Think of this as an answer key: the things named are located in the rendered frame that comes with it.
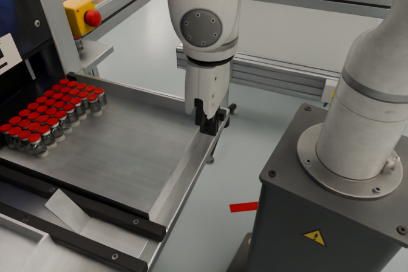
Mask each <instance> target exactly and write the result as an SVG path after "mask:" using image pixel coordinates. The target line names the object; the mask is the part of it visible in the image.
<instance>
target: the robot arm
mask: <svg viewBox="0 0 408 272"><path fill-rule="evenodd" d="M240 6H241V0H168V9H169V15H170V19H171V23H172V26H173V29H174V31H175V33H176V35H177V36H178V38H179V40H180V41H181V42H182V47H183V51H184V53H185V54H186V57H187V59H188V62H187V65H186V75H185V112H186V114H189V115H190V114H191V113H192V111H193V110H194V108H195V107H196V114H195V125H197V126H200V132H201V133H203V134H206V135H211V136H214V137H215V136H216V135H217V133H218V131H219V116H218V114H219V111H220V104H221V102H222V100H223V98H224V97H225V95H226V93H227V90H228V86H229V80H230V61H231V60H232V59H233V57H234V54H235V53H236V52H237V47H238V42H239V22H240ZM407 125H408V0H393V2H392V5H391V8H390V10H389V12H388V14H387V16H386V17H385V19H384V20H383V22H382V23H381V24H380V25H379V26H376V27H372V28H371V29H368V30H366V31H365V32H362V33H361V34H360V35H359V36H358V37H357V38H356V39H355V40H354V41H353V43H352V45H351V47H350V49H349V51H348V54H347V57H346V60H345V63H344V66H343V68H342V72H341V74H340V77H339V80H338V83H337V86H336V89H335V92H334V95H333V98H332V100H331V103H330V107H329V109H328V112H327V116H326V118H325V121H324V122H323V123H320V124H316V125H314V126H312V127H310V128H308V129H307V130H306V131H304V132H303V133H302V135H301V136H300V137H299V141H298V143H297V148H296V153H297V159H298V161H299V164H300V166H301V167H302V169H303V170H304V172H305V173H306V174H307V175H308V176H309V177H310V178H311V179H312V180H313V181H314V182H315V183H316V184H317V185H319V186H320V187H322V188H324V189H325V190H327V191H329V192H331V193H333V194H336V195H338V196H341V197H344V198H347V199H352V200H362V201H368V200H378V199H382V198H384V197H386V196H389V195H390V194H391V193H392V192H394V191H395V190H396V188H397V187H398V185H399V184H400V183H401V179H402V177H403V167H402V164H401V161H400V158H399V157H398V155H397V154H396V152H395V151H394V150H393V149H394V147H395V146H396V144H397V142H398V140H399V139H400V137H401V136H402V134H403V132H404V130H405V129H406V127H407Z"/></svg>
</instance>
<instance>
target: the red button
mask: <svg viewBox="0 0 408 272"><path fill-rule="evenodd" d="M86 22H87V25H88V26H90V27H98V26H99V25H100V24H101V14H100V13H99V12H98V11H96V10H89V11H88V12H87V14H86Z"/></svg>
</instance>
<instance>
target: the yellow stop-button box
mask: <svg viewBox="0 0 408 272"><path fill-rule="evenodd" d="M62 1H63V5H64V8H65V11H66V15H67V18H68V21H69V25H70V29H71V31H72V35H76V36H84V35H86V34H87V33H89V32H90V31H91V30H93V29H94V28H96V27H90V26H88V25H87V22H86V14H87V12H88V11H89V10H95V5H94V0H62Z"/></svg>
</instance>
